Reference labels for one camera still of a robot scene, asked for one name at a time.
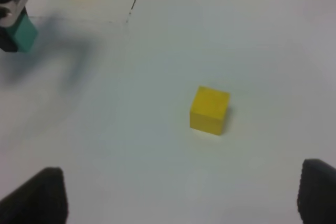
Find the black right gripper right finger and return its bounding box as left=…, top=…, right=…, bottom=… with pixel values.
left=297, top=159, right=335, bottom=224

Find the teal block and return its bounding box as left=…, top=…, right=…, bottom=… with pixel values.
left=5, top=8, right=38, bottom=52

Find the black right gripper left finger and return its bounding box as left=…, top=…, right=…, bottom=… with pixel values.
left=1, top=167, right=68, bottom=223

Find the yellow block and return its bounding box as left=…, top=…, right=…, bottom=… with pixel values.
left=190, top=86, right=230, bottom=135

